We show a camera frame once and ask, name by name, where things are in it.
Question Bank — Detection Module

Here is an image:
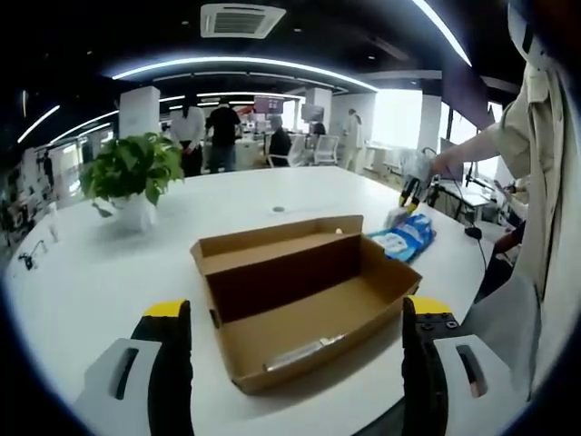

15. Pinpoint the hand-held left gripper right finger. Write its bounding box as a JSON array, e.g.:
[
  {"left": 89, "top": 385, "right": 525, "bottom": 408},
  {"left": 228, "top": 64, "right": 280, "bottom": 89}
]
[{"left": 401, "top": 294, "right": 518, "bottom": 436}]

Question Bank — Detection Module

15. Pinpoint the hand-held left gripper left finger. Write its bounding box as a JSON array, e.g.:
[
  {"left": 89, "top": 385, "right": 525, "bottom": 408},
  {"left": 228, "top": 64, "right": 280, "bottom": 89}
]
[{"left": 67, "top": 298, "right": 194, "bottom": 436}]

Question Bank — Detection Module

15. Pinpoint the small white box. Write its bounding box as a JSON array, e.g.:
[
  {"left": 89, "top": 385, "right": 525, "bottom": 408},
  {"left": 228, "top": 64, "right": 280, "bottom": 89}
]
[{"left": 386, "top": 207, "right": 412, "bottom": 231}]

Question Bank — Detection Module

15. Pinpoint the blue wipes pack soft item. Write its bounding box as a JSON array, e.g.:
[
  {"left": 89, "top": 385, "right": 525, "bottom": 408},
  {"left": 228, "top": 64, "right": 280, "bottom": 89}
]
[{"left": 366, "top": 225, "right": 426, "bottom": 263}]

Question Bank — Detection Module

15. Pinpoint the brown cardboard shoe box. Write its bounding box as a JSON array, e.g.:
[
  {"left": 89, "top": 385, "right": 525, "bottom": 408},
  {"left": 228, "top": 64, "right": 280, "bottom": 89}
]
[{"left": 189, "top": 214, "right": 423, "bottom": 395}]

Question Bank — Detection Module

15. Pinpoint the person's right hand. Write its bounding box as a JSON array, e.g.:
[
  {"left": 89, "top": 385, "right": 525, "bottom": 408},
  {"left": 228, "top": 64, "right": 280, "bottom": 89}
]
[{"left": 430, "top": 149, "right": 460, "bottom": 180}]

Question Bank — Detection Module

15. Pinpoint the dark hanging screen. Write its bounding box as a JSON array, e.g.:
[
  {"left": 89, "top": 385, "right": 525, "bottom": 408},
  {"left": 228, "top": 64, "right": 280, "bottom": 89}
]
[{"left": 442, "top": 67, "right": 496, "bottom": 133}]

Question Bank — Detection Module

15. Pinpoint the white office chair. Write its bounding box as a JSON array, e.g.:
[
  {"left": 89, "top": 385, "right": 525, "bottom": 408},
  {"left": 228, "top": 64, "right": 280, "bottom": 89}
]
[{"left": 312, "top": 134, "right": 340, "bottom": 166}]

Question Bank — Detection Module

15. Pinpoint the clear plastic wrapper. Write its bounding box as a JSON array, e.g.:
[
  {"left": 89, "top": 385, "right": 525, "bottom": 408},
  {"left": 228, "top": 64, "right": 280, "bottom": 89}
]
[{"left": 262, "top": 333, "right": 350, "bottom": 372}]

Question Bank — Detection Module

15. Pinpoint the person's beige jacket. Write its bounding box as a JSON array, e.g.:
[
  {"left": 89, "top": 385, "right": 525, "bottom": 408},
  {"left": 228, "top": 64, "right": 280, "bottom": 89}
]
[{"left": 494, "top": 58, "right": 581, "bottom": 403}]

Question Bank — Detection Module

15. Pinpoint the curved ceiling light strip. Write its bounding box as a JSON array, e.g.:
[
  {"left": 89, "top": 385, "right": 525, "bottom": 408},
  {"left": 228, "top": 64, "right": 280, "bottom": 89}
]
[
  {"left": 111, "top": 55, "right": 380, "bottom": 93},
  {"left": 410, "top": 0, "right": 474, "bottom": 67}
]

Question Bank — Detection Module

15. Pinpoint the white worn device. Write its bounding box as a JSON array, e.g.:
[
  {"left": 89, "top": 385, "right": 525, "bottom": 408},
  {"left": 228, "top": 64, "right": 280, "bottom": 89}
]
[{"left": 507, "top": 0, "right": 548, "bottom": 67}]

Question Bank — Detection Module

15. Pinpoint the small black desk object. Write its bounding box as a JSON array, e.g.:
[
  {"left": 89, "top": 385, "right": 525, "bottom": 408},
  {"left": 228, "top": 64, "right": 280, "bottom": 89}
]
[{"left": 17, "top": 239, "right": 49, "bottom": 272}]

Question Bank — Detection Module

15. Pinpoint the small white table stand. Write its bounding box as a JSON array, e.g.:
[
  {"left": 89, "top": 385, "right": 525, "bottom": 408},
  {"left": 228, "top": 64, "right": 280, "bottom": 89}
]
[{"left": 46, "top": 203, "right": 63, "bottom": 244}]

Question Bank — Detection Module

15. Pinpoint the potted green plant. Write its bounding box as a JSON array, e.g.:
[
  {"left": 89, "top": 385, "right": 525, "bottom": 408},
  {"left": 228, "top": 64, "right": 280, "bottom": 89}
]
[{"left": 79, "top": 131, "right": 186, "bottom": 233}]

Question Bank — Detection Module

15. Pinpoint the ceiling air conditioner vent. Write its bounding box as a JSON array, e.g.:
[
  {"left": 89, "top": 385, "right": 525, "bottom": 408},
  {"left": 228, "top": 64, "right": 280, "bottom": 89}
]
[{"left": 199, "top": 2, "right": 287, "bottom": 40}]

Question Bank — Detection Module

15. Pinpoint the black cable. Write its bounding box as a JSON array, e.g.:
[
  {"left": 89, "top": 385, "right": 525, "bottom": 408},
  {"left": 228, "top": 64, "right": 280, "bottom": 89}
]
[{"left": 442, "top": 165, "right": 490, "bottom": 279}]

